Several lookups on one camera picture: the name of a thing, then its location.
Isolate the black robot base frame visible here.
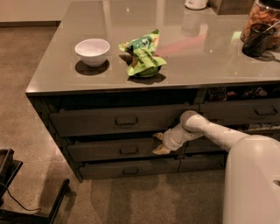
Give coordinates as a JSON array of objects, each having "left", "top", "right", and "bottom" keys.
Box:
[{"left": 0, "top": 148, "right": 71, "bottom": 224}]

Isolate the grey counter cabinet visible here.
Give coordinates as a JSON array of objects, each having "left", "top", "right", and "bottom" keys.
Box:
[{"left": 26, "top": 0, "right": 279, "bottom": 180}]

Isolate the white ceramic bowl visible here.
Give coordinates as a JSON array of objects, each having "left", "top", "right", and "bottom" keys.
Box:
[{"left": 74, "top": 38, "right": 110, "bottom": 67}]

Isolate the glass jar of snacks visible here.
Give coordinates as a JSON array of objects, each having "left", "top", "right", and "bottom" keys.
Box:
[{"left": 241, "top": 0, "right": 280, "bottom": 50}]

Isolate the brown box at back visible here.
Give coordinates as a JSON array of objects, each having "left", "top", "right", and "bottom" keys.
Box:
[{"left": 208, "top": 0, "right": 255, "bottom": 15}]

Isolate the white container at back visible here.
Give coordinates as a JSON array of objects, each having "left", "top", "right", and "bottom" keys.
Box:
[{"left": 185, "top": 0, "right": 208, "bottom": 11}]

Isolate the dark glass cup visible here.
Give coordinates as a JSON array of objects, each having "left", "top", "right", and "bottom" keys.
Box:
[{"left": 241, "top": 24, "right": 277, "bottom": 58}]

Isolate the green crumpled snack bag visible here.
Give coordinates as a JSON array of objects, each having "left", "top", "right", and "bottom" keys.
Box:
[{"left": 119, "top": 30, "right": 166, "bottom": 78}]

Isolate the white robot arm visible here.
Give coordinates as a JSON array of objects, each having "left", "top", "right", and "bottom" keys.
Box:
[{"left": 153, "top": 110, "right": 280, "bottom": 224}]

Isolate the black cable on floor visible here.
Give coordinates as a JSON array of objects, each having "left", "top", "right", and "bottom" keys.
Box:
[{"left": 6, "top": 187, "right": 42, "bottom": 213}]

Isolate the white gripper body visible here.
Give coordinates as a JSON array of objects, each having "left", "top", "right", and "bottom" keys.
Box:
[{"left": 162, "top": 124, "right": 193, "bottom": 151}]

